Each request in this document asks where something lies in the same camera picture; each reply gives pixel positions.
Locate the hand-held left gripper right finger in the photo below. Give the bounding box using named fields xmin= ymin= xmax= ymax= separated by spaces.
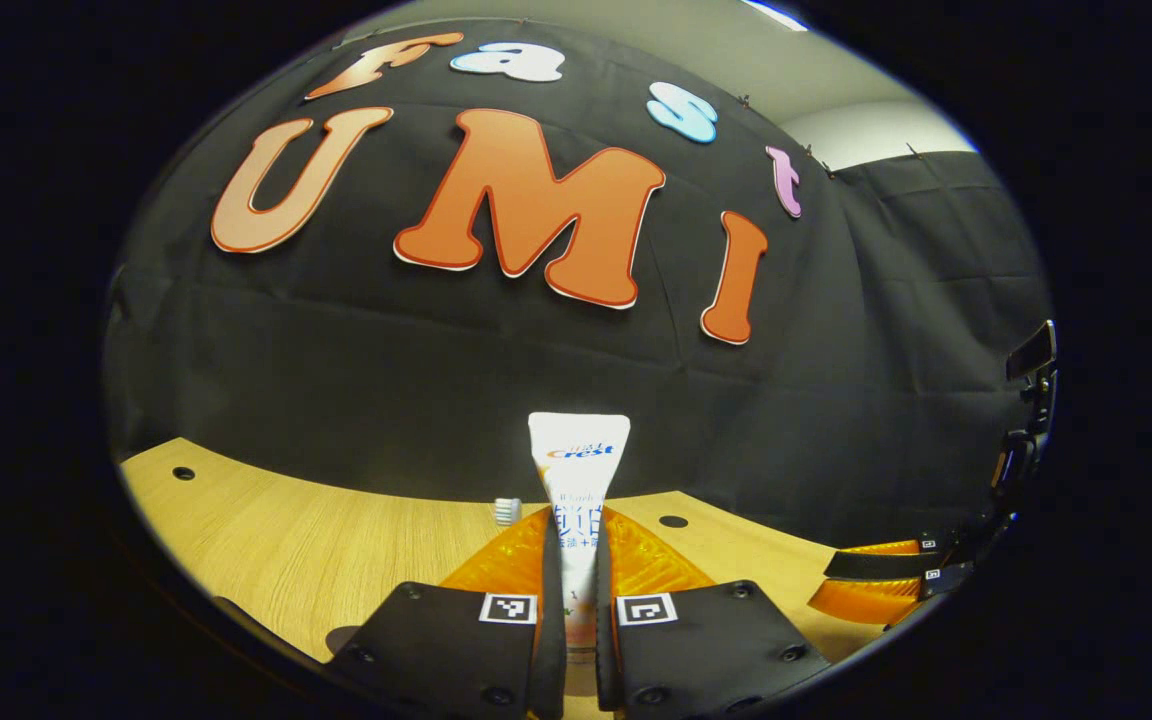
xmin=594 ymin=505 xmax=832 ymax=716

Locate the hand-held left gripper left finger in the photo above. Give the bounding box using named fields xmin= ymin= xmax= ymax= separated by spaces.
xmin=326 ymin=505 xmax=569 ymax=720

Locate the white toothpaste tube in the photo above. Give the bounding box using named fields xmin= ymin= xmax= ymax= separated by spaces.
xmin=528 ymin=412 xmax=631 ymax=701

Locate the wooden desktop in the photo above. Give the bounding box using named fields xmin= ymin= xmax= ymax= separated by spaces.
xmin=119 ymin=437 xmax=897 ymax=720

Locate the black backdrop cloth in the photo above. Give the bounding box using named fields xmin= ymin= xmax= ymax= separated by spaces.
xmin=101 ymin=15 xmax=1055 ymax=551

